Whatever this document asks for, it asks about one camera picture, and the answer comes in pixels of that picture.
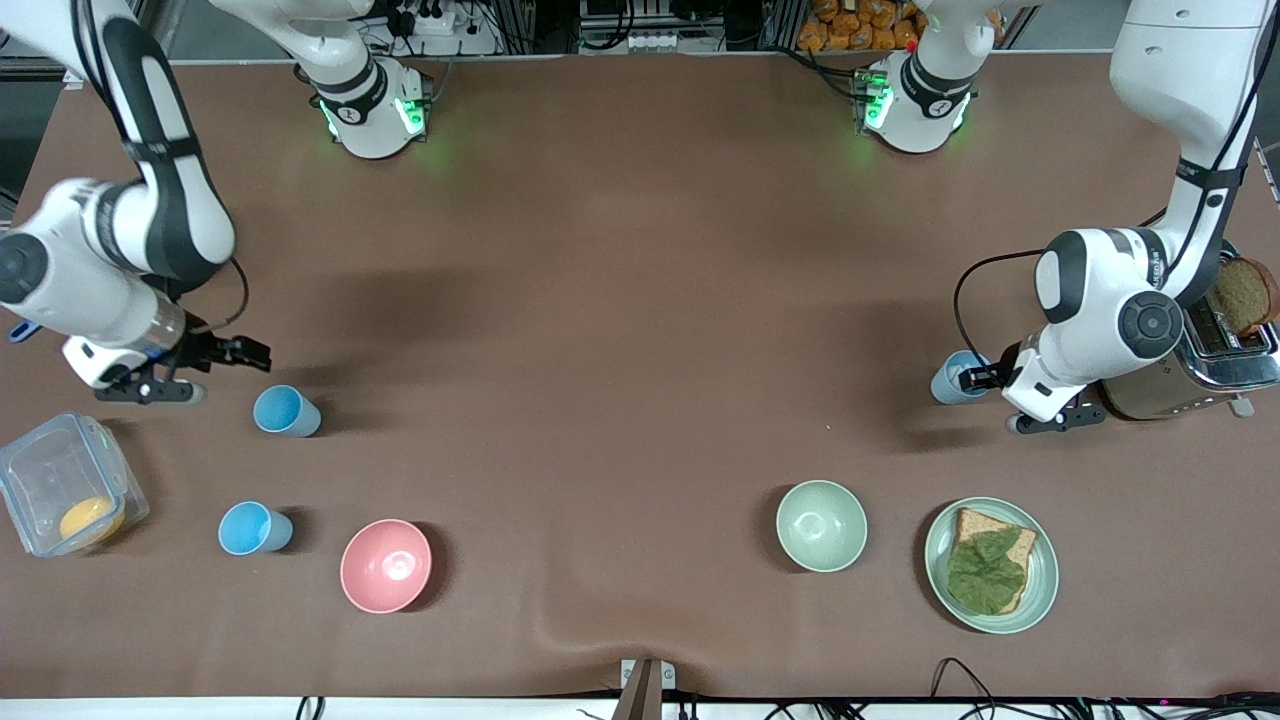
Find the pale green bowl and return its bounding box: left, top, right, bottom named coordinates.
left=775, top=480, right=869, bottom=574

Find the pink bowl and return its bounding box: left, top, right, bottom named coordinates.
left=340, top=518, right=434, bottom=614

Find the silver toaster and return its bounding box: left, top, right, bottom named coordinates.
left=1098, top=240, right=1280, bottom=422

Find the black looped cable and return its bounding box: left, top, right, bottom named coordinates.
left=930, top=657, right=1001, bottom=706

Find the dark toast slice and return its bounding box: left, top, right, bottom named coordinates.
left=1206, top=257, right=1280, bottom=338

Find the bag of orange snacks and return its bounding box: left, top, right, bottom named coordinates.
left=797, top=0, right=1003, bottom=53

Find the clear plastic food container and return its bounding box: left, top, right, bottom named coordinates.
left=0, top=412, right=151, bottom=558

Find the green lettuce leaf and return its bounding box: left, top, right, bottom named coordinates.
left=946, top=528, right=1029, bottom=614

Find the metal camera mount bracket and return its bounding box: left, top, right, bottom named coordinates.
left=620, top=658, right=677, bottom=720

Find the brown bread slice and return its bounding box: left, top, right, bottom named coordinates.
left=952, top=507, right=1039, bottom=615

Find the grey-blue plastic cup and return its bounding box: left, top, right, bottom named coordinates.
left=931, top=350, right=993, bottom=406

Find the pale green plate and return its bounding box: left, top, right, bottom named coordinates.
left=923, top=497, right=1061, bottom=635

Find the blue plastic cup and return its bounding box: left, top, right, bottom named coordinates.
left=252, top=385, right=323, bottom=439
left=218, top=501, right=295, bottom=556

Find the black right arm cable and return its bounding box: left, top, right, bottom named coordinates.
left=70, top=0, right=251, bottom=336

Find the orange food piece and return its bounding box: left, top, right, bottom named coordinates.
left=58, top=497, right=127, bottom=547

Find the white power strip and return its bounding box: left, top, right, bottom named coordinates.
left=385, top=0, right=471, bottom=37

